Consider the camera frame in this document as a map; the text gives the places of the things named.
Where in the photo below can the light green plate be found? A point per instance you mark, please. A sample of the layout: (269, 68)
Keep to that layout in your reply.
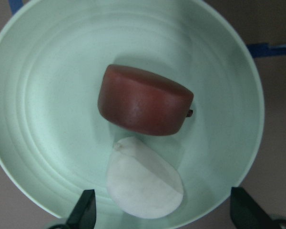
(53, 141)

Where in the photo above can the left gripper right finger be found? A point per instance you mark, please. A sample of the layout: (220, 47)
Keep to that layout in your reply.
(245, 213)

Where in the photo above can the white bun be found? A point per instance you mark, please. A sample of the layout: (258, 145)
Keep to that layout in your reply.
(140, 182)

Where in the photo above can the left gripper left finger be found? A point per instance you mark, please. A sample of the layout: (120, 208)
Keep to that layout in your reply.
(83, 215)

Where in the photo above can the brown bun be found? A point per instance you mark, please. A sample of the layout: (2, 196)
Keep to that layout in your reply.
(142, 101)

